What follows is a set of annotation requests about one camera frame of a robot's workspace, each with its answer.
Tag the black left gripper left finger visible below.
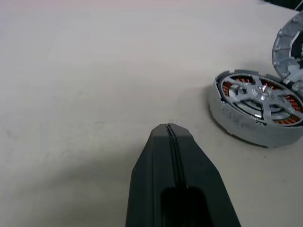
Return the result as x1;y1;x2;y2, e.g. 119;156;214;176
125;123;177;227

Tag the grey round motor housing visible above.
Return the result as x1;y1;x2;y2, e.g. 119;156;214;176
209;69;303;148

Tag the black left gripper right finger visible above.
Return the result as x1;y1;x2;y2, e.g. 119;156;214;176
169;123;242;227

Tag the black bag with white stripe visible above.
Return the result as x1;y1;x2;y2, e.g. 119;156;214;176
259;0;303;6

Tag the silver spoked rotor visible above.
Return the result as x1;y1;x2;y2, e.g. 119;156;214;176
221;73;303;127

